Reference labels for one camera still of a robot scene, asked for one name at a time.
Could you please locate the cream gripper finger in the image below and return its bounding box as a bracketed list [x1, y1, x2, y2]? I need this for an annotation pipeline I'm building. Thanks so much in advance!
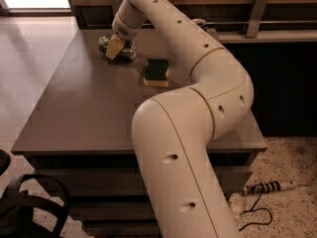
[105, 34, 125, 60]

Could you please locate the green soda can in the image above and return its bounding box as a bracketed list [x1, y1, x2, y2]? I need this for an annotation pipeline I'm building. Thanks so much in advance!
[99, 35, 136, 62]

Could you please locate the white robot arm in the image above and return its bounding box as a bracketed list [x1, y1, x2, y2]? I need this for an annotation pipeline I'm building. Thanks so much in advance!
[112, 0, 254, 238]

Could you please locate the blue Pepsi can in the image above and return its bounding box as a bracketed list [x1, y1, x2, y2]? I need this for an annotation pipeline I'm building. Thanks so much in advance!
[193, 19, 208, 31]

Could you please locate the green and yellow sponge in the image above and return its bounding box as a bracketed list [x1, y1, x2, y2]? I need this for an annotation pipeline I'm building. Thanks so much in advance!
[143, 59, 169, 87]

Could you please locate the grey drawer cabinet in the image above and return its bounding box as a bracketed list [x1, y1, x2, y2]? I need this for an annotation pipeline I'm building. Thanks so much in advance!
[10, 28, 267, 238]

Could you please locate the white power strip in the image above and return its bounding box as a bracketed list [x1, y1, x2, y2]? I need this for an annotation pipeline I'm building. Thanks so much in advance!
[242, 180, 297, 196]

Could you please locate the left metal wall bracket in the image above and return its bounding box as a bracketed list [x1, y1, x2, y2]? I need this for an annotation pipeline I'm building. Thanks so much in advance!
[110, 0, 123, 15]

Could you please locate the metal wall bracket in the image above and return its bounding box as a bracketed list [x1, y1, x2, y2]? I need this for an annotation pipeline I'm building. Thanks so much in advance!
[246, 0, 268, 39]
[110, 0, 123, 15]

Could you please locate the right metal wall bracket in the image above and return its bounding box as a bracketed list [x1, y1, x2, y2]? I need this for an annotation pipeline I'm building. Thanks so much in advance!
[246, 0, 268, 39]

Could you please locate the metal rail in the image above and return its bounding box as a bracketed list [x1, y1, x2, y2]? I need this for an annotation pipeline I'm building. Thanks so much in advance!
[86, 19, 317, 29]

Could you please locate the black power cable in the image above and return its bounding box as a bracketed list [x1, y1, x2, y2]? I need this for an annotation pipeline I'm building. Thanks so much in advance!
[238, 191, 273, 232]

